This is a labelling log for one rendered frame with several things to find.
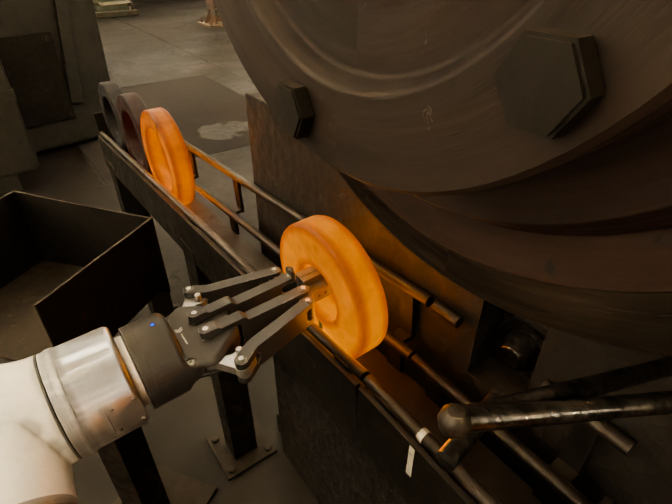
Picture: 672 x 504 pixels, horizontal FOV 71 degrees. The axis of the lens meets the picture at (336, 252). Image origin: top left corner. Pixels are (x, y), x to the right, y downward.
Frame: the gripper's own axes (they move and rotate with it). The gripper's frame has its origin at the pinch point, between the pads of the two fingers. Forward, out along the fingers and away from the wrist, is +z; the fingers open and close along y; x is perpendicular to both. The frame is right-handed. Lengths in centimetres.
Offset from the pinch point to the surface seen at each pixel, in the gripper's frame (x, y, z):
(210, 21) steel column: -80, -616, 242
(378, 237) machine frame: 1.8, -0.2, 6.9
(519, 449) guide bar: -6.1, 22.5, 3.2
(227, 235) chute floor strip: -13.8, -34.6, 2.3
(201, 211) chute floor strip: -14.8, -46.9, 2.5
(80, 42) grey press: -22, -274, 27
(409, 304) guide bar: -2.6, 6.4, 5.6
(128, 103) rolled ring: 1, -70, 0
